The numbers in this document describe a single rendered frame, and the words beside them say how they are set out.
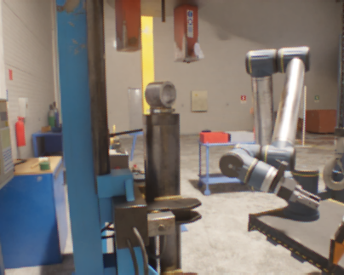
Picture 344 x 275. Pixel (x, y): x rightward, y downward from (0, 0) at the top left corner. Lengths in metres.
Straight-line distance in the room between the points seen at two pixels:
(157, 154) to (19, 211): 1.73
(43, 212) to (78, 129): 1.50
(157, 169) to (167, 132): 0.22
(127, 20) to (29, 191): 1.87
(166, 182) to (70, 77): 0.76
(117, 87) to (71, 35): 10.83
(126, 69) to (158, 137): 10.97
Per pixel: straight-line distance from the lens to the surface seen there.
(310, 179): 2.07
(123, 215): 1.30
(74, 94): 1.51
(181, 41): 1.71
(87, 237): 1.68
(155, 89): 1.55
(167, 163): 1.55
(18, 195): 2.87
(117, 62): 12.44
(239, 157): 1.14
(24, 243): 3.04
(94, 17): 1.45
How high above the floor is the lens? 1.54
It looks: 8 degrees down
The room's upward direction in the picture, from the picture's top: 1 degrees counter-clockwise
